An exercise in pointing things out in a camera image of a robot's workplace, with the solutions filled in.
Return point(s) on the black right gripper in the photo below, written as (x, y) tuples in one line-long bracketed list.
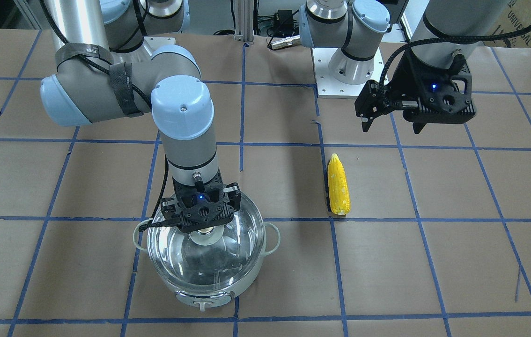
[(169, 209)]

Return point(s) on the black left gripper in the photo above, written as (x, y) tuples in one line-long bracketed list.
[(405, 75)]

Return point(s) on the glass pot lid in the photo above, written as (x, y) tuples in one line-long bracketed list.
[(209, 257)]

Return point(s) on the yellow corn cob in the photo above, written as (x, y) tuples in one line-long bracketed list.
[(338, 190)]

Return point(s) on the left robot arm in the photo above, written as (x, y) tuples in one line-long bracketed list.
[(357, 28)]

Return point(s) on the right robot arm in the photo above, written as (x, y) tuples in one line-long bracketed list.
[(90, 86)]

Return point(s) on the pale green electric pot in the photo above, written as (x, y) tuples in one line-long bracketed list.
[(205, 295)]

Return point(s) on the silver cylindrical connector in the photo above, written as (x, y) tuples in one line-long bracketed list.
[(284, 43)]

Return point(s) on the black power adapter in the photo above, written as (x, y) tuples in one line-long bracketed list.
[(283, 19)]

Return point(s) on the cardboard box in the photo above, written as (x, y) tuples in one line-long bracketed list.
[(515, 16)]

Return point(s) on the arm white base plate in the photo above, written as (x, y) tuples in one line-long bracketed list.
[(151, 44), (331, 84)]

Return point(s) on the aluminium frame post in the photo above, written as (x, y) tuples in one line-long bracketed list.
[(243, 17)]

